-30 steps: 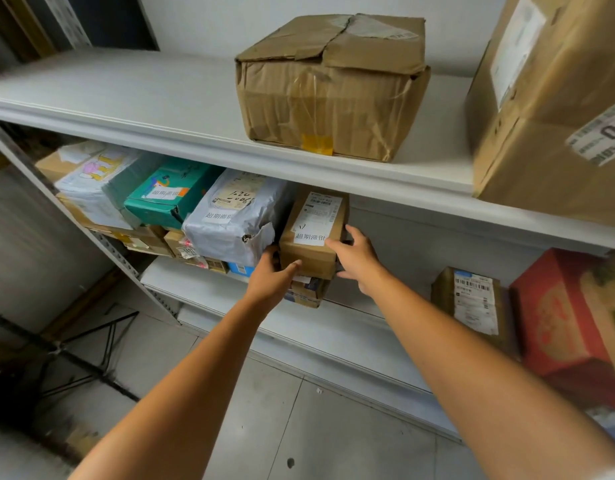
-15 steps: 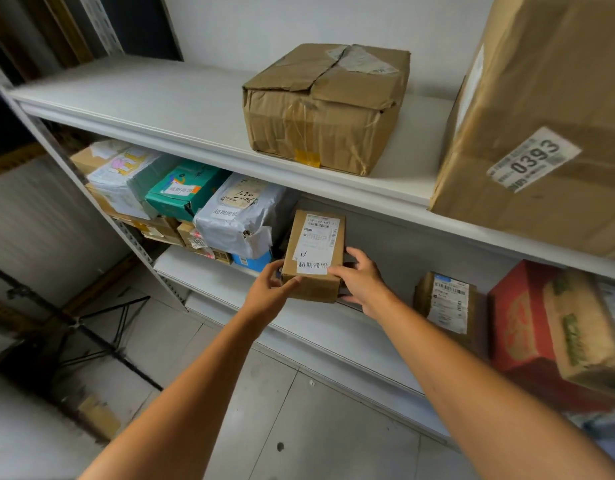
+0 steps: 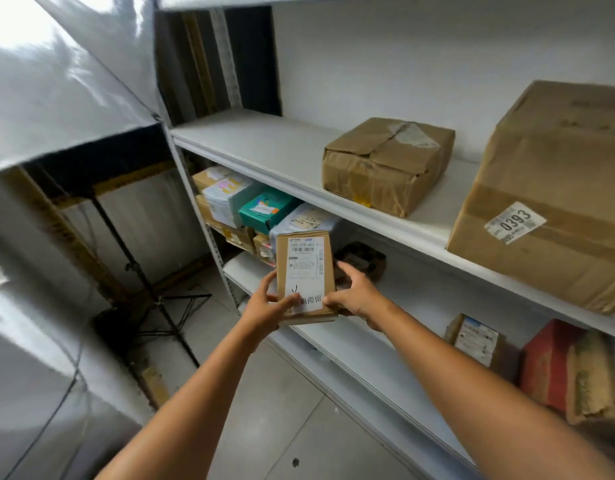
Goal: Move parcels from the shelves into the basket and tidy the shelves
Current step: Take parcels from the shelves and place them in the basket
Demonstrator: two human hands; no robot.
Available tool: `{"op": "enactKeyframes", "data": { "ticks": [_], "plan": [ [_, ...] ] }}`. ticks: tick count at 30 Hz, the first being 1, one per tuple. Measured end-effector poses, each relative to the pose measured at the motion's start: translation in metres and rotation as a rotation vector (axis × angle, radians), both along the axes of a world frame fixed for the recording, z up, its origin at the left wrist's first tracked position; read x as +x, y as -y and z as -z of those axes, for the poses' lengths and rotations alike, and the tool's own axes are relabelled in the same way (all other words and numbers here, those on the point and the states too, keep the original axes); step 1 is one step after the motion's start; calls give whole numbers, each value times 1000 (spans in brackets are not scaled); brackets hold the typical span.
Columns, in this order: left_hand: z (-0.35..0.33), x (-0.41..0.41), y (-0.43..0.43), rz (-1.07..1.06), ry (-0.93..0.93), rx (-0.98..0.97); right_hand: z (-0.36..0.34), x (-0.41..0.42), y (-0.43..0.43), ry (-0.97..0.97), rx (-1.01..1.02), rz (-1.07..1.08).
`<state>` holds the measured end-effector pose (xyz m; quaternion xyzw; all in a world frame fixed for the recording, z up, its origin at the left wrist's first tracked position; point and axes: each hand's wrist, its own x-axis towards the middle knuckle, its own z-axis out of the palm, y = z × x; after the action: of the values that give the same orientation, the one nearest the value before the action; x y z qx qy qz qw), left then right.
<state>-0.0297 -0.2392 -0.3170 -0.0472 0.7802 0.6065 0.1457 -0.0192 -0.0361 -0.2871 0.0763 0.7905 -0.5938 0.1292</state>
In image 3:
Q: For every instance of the person's right hand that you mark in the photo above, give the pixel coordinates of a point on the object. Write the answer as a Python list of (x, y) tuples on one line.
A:
[(362, 297)]

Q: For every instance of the person's left hand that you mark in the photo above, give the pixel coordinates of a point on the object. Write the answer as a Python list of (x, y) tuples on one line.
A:
[(260, 314)]

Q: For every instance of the person's left thumb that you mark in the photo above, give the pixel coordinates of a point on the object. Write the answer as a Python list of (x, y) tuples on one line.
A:
[(286, 303)]

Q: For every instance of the person's right thumb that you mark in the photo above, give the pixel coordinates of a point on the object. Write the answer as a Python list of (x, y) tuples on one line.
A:
[(333, 298)]

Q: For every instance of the small labelled cardboard box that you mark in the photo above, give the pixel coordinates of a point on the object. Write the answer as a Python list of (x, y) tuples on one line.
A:
[(307, 267)]

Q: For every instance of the person's right forearm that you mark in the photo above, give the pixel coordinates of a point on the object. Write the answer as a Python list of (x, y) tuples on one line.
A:
[(487, 399)]

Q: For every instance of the person's left forearm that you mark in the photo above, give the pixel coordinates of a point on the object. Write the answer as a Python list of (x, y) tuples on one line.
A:
[(187, 414)]

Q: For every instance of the dark brown parcel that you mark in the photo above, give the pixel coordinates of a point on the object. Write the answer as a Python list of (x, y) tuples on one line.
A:
[(362, 259)]

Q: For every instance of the tiny cardboard box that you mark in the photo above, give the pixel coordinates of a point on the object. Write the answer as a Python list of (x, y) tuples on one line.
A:
[(262, 247)]

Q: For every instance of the flat cardboard box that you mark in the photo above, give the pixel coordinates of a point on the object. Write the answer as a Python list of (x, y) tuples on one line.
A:
[(235, 237)]

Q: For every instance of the grey plastic mailer parcel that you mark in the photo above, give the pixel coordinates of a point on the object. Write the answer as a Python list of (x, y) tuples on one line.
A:
[(305, 218)]

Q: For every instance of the teal box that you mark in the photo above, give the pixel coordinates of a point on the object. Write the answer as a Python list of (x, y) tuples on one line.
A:
[(267, 207)]

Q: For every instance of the white parcel with pastel print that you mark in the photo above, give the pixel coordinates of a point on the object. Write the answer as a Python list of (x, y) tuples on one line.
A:
[(227, 197)]

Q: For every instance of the crumpled brown taped parcel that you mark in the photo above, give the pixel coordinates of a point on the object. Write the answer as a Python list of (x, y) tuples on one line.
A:
[(387, 164)]

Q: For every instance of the cardboard box with white label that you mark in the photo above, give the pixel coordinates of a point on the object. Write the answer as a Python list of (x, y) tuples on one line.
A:
[(475, 342)]

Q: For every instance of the plain tan cardboard box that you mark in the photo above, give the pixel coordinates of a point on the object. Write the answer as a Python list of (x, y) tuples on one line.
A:
[(207, 177)]

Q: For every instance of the black tripod stand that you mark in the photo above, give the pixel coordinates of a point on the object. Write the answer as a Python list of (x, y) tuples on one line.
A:
[(137, 279)]

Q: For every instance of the cardboard piece on floor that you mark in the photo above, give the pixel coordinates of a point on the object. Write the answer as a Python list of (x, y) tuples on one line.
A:
[(155, 387)]

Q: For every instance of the white metal shelving unit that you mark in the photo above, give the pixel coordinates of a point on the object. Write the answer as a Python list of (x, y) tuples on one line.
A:
[(287, 144)]

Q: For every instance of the red box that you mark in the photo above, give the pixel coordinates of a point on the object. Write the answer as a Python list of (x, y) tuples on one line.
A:
[(545, 364)]

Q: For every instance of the large brown cardboard box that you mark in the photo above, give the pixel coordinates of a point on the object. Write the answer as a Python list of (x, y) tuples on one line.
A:
[(562, 194)]

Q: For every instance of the worn torn cardboard box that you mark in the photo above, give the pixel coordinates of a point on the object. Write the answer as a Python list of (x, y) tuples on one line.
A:
[(595, 379)]

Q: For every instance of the silver reflective softbox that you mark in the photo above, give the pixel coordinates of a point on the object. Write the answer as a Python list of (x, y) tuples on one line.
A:
[(57, 79)]

